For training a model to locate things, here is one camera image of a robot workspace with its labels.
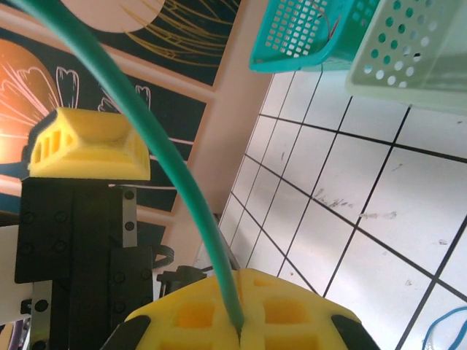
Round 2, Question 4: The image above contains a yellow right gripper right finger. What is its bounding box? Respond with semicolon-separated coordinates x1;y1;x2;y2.
239;268;377;350

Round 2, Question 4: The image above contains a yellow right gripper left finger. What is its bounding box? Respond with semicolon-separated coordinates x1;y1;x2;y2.
105;268;242;350

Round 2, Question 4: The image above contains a green cable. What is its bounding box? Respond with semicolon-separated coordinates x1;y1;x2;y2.
7;0;244;331

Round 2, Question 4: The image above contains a blue cable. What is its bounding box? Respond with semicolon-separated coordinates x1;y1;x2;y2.
422;305;467;347

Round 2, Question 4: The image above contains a dark red thin cable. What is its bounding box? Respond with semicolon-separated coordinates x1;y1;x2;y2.
315;0;330;23

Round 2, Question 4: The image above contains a bright red cable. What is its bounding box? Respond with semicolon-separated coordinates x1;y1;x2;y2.
328;13;347;39

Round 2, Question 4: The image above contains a teal plastic basket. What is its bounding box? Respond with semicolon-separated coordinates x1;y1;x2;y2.
248;0;382;73

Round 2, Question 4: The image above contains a light green plastic basket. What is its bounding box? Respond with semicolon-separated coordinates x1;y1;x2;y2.
344;0;467;117

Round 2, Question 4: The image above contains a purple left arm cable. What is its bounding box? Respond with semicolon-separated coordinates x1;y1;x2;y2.
6;319;33;350

